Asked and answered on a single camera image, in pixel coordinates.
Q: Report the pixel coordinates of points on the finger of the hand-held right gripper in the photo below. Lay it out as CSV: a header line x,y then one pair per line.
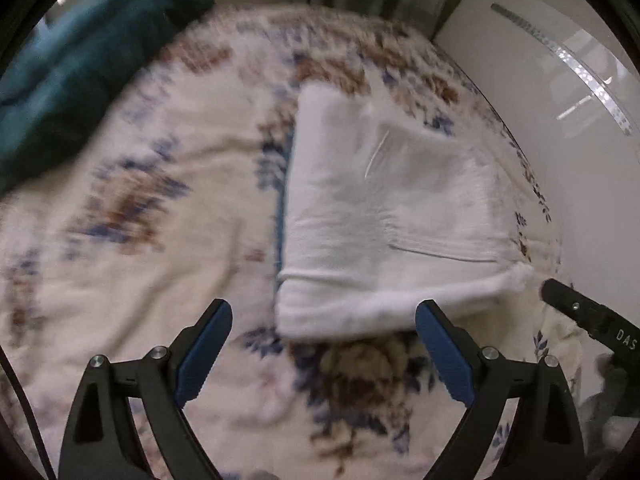
x,y
590,315

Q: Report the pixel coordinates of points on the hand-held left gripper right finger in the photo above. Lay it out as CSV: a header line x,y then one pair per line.
x,y
445,350

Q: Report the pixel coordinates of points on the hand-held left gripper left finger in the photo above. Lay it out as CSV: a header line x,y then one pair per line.
x,y
205,350

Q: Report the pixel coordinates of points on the white towel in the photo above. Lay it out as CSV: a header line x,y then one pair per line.
x,y
390,210

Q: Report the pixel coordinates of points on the grey cloth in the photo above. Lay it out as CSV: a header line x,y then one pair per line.
x,y
612,400

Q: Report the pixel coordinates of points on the floral printed blanket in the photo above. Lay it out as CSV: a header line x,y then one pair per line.
x,y
175,210

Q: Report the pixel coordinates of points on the teal cloth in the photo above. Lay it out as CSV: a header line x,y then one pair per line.
x,y
65,85

